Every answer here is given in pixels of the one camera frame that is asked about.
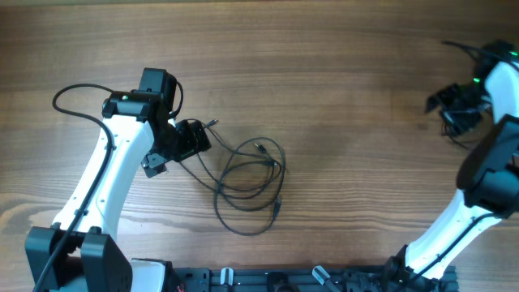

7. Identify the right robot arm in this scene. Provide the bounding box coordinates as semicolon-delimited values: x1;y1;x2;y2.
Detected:
371;40;518;291

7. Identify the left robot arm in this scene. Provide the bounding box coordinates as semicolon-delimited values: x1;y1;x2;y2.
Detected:
25;68;211;291

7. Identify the left camera black cable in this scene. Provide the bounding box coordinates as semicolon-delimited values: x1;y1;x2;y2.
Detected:
31;83;117;292

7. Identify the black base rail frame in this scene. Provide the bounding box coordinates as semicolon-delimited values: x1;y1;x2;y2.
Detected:
161;265;460;292

